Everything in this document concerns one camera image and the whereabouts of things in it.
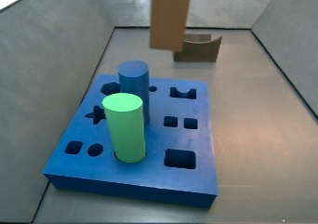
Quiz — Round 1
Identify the blue shape-sorting board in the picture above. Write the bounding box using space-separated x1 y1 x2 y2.
45 74 220 208

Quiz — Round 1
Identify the green cylinder peg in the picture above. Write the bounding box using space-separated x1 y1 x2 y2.
102 93 146 164

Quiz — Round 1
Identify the blue cylinder peg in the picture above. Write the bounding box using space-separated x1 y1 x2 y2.
118 60 150 125

